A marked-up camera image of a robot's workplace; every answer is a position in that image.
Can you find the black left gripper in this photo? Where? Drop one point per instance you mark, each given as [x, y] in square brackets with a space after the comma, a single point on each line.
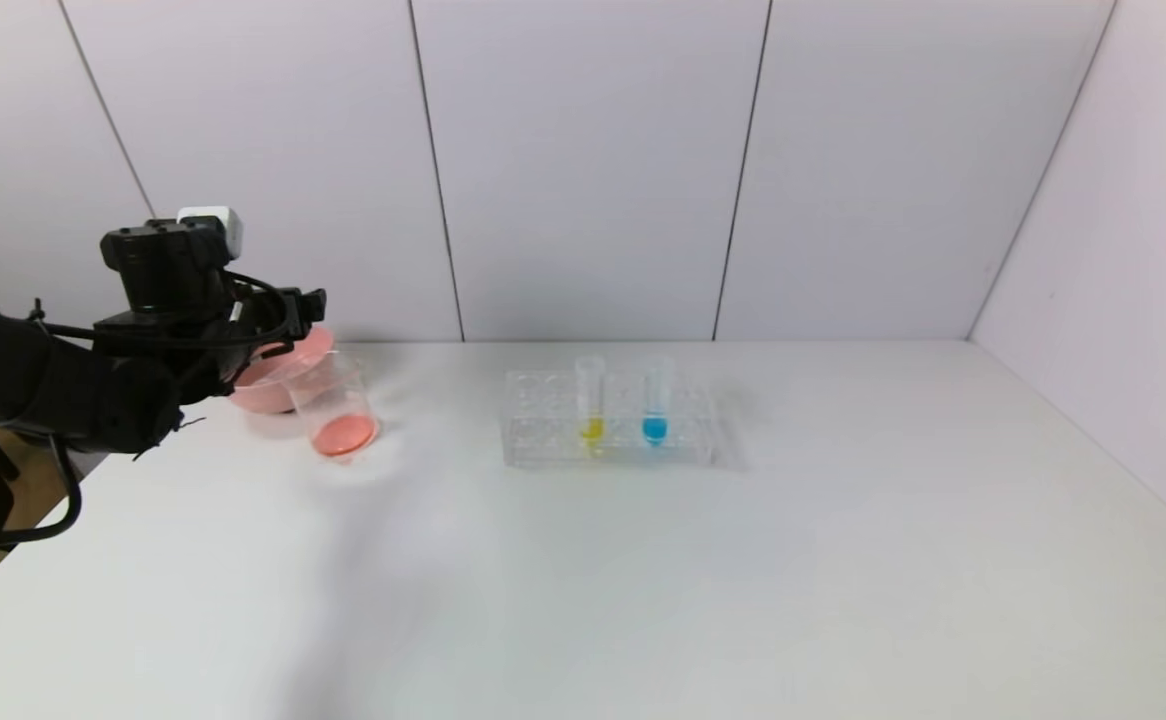
[295, 308]

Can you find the test tube with yellow pigment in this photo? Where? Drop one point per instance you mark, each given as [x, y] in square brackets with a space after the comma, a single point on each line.
[591, 430]

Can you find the clear glass beaker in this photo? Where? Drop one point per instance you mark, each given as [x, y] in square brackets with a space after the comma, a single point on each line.
[343, 435]

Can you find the clear acrylic test tube rack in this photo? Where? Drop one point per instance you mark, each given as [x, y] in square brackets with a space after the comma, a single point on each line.
[543, 440]

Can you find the test tube with blue pigment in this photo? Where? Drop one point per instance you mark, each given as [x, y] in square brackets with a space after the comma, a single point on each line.
[655, 430]

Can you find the pink plastic bowl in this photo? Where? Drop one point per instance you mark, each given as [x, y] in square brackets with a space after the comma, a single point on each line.
[273, 400]

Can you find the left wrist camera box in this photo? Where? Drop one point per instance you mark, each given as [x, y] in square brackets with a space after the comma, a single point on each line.
[215, 230]

